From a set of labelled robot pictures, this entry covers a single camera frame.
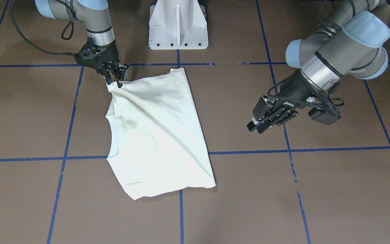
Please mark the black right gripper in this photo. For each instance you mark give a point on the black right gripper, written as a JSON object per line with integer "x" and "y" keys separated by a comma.
{"x": 110, "y": 54}

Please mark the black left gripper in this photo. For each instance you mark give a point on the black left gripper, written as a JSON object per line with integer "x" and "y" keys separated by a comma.
{"x": 295, "y": 87}

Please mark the cream long-sleeve t-shirt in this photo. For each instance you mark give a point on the cream long-sleeve t-shirt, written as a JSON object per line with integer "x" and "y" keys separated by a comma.
{"x": 157, "y": 144}

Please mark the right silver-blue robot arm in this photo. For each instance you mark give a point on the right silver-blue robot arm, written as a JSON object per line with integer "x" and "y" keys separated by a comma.
{"x": 94, "y": 14}

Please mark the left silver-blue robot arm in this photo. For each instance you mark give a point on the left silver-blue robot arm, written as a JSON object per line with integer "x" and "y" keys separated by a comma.
{"x": 349, "y": 41}

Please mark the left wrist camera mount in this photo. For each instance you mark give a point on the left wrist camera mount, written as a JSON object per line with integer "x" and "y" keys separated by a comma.
{"x": 327, "y": 111}

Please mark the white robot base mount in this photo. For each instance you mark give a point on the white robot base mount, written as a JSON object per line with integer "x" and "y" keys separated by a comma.
{"x": 178, "y": 24}

